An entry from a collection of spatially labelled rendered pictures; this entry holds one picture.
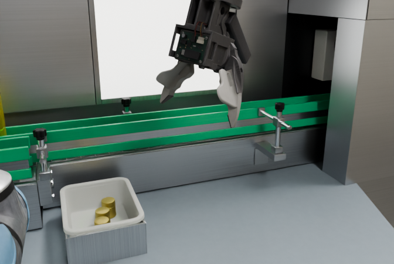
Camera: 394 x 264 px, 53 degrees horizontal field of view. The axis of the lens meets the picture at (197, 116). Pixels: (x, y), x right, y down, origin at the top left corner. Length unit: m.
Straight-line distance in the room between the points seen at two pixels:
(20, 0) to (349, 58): 0.92
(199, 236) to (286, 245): 0.21
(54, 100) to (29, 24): 0.22
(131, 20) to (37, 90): 0.34
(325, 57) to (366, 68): 0.32
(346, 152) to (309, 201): 0.20
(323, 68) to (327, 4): 0.30
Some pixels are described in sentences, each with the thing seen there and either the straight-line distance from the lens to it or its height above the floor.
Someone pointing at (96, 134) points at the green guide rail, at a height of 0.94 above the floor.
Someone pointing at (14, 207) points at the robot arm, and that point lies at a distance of 0.70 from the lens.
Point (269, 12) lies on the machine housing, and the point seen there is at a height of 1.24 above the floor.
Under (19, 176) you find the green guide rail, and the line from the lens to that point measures 1.05.
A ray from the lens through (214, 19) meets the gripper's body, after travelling 0.63.
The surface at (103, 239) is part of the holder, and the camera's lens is 0.91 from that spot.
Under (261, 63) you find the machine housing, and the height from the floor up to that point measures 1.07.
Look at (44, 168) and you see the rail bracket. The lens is 1.02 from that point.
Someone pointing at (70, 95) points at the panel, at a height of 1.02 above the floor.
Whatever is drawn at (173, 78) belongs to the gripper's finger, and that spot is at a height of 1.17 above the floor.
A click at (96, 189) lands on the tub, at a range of 1.09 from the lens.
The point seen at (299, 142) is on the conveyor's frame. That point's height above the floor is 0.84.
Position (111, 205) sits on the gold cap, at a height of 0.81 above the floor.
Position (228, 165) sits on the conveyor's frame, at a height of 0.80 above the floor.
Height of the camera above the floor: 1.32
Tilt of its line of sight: 18 degrees down
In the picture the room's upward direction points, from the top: straight up
